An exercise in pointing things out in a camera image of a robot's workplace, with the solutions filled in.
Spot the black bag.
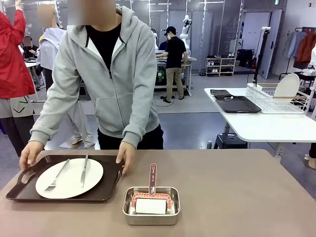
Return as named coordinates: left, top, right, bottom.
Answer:
left=236, top=48, right=255, bottom=69

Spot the person's left forearm grey sleeve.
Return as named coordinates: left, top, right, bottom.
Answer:
left=121, top=88, right=160, bottom=151

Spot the pink lint roller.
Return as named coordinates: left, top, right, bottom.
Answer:
left=130, top=163, right=172, bottom=215

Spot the white wire dish rack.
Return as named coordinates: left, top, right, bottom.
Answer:
left=245, top=82, right=314, bottom=115

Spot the background workbench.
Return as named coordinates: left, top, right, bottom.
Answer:
left=154, top=55, right=198, bottom=97

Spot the folded black cloth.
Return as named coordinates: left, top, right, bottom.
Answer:
left=210, top=88, right=232, bottom=97

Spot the dark brown tray with fork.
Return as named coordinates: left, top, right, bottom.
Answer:
left=6, top=154, right=124, bottom=203

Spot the rectangular steel container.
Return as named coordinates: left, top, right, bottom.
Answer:
left=122, top=186, right=182, bottom=226

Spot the black tripod with camera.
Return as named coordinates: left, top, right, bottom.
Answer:
left=251, top=26, right=271, bottom=88

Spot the person's right forearm grey sleeve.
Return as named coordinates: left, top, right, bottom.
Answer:
left=29, top=95, right=65, bottom=150

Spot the black stool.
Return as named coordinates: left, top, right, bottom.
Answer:
left=213, top=132, right=248, bottom=150

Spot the white side table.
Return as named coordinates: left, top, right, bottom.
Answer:
left=203, top=87, right=316, bottom=150

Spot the white shoe rack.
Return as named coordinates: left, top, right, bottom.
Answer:
left=205, top=57, right=237, bottom=77

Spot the large white plate with fork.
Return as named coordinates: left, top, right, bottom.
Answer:
left=35, top=158, right=104, bottom=199

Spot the person's left hand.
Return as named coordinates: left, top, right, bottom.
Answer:
left=116, top=141, right=137, bottom=177

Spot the person in grey hoodie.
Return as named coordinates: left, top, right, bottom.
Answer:
left=29, top=5, right=164, bottom=151

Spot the man in black shirt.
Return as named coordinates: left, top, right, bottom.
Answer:
left=159, top=26, right=188, bottom=104

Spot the person's right hand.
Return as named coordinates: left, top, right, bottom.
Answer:
left=19, top=141, right=45, bottom=171

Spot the silver fork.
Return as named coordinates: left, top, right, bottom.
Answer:
left=43, top=158, right=71, bottom=194

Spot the tall white background robot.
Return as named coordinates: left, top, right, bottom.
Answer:
left=179, top=14, right=193, bottom=57

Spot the black clothes rack with garments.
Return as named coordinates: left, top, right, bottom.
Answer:
left=279, top=26, right=316, bottom=80

